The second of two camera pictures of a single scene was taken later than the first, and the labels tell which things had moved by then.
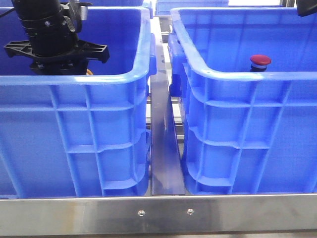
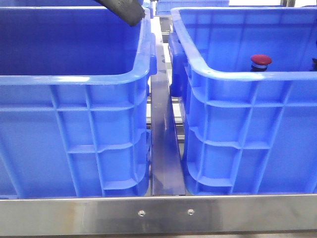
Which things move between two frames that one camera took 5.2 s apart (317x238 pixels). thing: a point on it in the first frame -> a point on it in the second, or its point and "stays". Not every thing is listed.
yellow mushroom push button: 89,72 -> 314,64
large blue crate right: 246,132 stays
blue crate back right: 163,7 stays
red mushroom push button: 259,63 stays
